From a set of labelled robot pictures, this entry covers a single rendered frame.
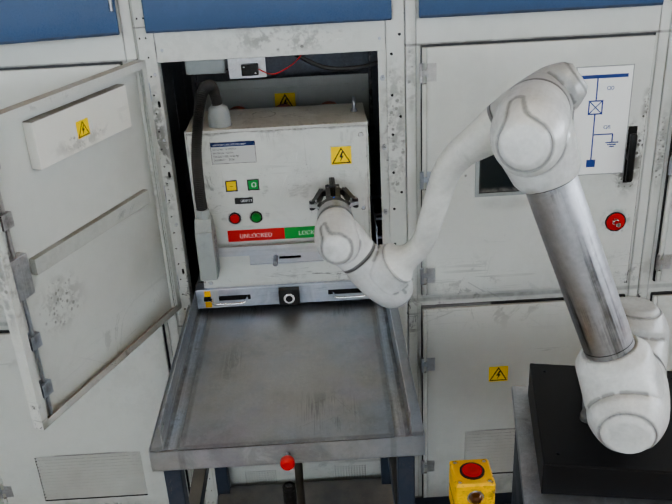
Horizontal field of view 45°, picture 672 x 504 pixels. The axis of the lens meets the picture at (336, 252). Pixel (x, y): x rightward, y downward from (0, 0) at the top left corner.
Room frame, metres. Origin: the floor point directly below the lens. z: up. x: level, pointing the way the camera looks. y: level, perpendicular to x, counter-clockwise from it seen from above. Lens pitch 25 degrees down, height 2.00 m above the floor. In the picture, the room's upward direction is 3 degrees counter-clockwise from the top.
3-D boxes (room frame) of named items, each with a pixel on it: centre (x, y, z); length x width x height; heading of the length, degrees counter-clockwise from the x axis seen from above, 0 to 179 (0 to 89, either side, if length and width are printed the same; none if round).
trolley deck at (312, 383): (1.80, 0.14, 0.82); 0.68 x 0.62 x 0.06; 1
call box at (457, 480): (1.27, -0.25, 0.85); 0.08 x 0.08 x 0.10; 1
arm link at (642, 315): (1.54, -0.65, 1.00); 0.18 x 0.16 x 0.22; 160
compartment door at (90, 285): (1.87, 0.62, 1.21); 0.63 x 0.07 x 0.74; 157
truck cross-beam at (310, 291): (2.10, 0.14, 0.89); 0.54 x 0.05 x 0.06; 91
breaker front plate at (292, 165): (2.09, 0.14, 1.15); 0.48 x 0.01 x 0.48; 91
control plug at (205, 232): (2.02, 0.35, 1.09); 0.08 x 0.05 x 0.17; 1
